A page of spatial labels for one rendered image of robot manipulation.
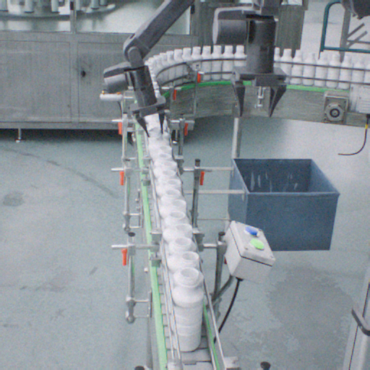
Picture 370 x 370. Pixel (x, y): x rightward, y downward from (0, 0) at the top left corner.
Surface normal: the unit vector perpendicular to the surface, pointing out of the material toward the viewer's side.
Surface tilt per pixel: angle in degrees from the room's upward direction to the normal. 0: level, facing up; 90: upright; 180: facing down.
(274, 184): 90
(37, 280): 0
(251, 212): 90
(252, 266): 90
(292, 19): 90
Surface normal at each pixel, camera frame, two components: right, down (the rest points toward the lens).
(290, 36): 0.11, 0.40
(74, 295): 0.05, -0.91
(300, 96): -0.21, 0.39
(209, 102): 0.48, 0.35
